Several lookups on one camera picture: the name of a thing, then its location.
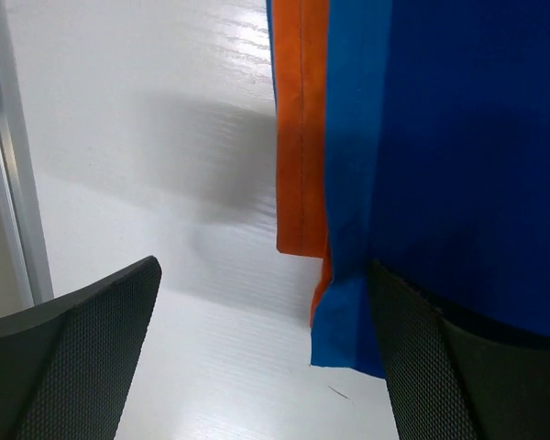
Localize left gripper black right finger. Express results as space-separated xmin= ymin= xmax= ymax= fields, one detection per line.
xmin=368 ymin=262 xmax=550 ymax=439

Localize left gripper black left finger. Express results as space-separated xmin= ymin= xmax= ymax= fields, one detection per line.
xmin=0 ymin=256 xmax=160 ymax=439

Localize rainbow striped shorts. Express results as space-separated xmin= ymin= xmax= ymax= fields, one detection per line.
xmin=267 ymin=1 xmax=550 ymax=377

